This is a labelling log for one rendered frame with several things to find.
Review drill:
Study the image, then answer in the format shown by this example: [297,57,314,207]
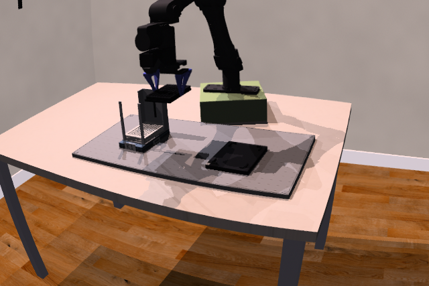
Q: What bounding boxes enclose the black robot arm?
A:
[135,0,259,94]

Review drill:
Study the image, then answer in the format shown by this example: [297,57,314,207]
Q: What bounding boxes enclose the white well plate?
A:
[125,121,163,143]

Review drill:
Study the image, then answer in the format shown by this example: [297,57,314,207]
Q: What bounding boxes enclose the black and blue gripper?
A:
[143,60,192,96]

